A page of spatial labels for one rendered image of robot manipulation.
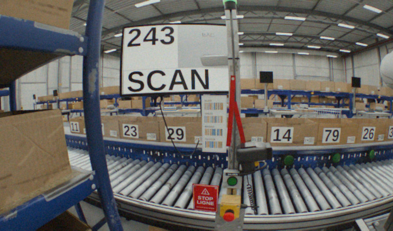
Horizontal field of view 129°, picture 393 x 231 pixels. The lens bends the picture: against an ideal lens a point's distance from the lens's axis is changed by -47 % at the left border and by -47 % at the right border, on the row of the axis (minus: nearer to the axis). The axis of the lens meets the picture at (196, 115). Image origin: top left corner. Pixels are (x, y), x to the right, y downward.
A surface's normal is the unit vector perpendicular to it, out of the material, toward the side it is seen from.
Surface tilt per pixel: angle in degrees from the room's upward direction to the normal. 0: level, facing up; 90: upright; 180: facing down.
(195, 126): 90
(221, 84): 86
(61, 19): 90
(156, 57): 86
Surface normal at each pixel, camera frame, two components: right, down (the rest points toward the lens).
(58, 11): 0.97, 0.01
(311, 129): -0.23, 0.13
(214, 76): 0.10, 0.05
